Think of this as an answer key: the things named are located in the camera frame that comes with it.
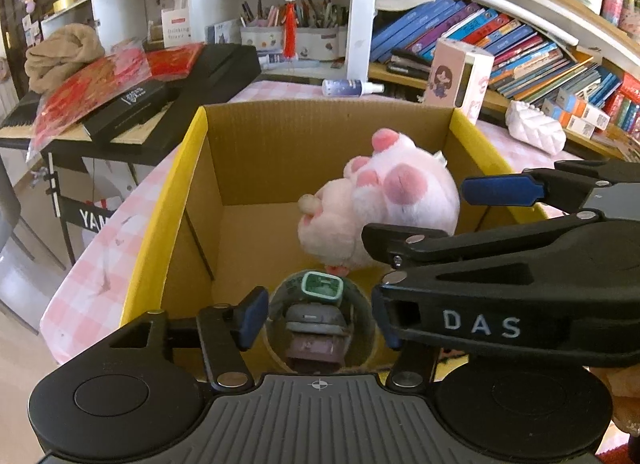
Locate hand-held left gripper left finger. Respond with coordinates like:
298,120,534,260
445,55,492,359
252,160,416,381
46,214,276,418
107,287,270,393

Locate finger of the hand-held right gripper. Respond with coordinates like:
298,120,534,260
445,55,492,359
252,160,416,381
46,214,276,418
460,167,601,211
361,211,607,271

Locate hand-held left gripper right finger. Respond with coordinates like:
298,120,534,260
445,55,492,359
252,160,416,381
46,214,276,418
386,338,442,391

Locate pale pink paw plush toy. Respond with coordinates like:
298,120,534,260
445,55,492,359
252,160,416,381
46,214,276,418
297,127,461,278

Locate green smartwatch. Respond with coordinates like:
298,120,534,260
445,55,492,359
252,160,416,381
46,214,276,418
284,271,352,372

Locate cardboard box with yellow edges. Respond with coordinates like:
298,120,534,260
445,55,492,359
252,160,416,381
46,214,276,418
120,97,551,381

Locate person's right hand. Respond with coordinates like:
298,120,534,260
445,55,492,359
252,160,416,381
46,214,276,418
590,366,640,436

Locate white quilted pouch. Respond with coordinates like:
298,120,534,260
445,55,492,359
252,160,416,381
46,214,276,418
505,100,568,155

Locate orange and blue boxes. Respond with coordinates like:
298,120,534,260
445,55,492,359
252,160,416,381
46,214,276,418
542,88,614,141

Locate pink box with cartoon girl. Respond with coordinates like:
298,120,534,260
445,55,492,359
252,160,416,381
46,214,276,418
424,37,496,125

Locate row of leaning books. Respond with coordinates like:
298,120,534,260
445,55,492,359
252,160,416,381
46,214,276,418
370,0,627,111

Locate small spray bottle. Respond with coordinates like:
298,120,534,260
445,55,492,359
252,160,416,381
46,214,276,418
321,78,386,98

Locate black keyboard stand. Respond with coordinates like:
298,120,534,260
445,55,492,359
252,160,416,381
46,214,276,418
30,149,133,251

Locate white shelf unit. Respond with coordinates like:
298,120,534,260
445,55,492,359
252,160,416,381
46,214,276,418
40,0,382,81

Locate white desk pen organizer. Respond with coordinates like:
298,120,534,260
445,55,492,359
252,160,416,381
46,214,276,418
240,24,350,63

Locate long black box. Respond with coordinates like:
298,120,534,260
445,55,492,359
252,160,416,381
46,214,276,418
81,79,169,141

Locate black electronic keyboard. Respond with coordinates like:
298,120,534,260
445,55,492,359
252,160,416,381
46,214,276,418
0,42,263,166

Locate red tassel ornament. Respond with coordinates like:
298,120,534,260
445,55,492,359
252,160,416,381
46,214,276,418
281,0,301,60

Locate bunch of pens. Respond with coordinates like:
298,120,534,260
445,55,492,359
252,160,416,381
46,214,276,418
241,0,350,30

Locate small red printed packet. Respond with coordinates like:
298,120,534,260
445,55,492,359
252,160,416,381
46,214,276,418
145,43,206,78

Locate large red printed packet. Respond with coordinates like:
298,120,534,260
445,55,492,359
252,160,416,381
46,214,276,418
27,55,153,163

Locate small picture card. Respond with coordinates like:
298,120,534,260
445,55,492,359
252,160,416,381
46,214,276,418
214,19,242,44

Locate white box with red label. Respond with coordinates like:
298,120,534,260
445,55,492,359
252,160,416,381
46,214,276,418
161,7,192,48

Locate beige folded towel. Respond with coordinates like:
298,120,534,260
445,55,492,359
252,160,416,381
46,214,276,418
24,23,106,94

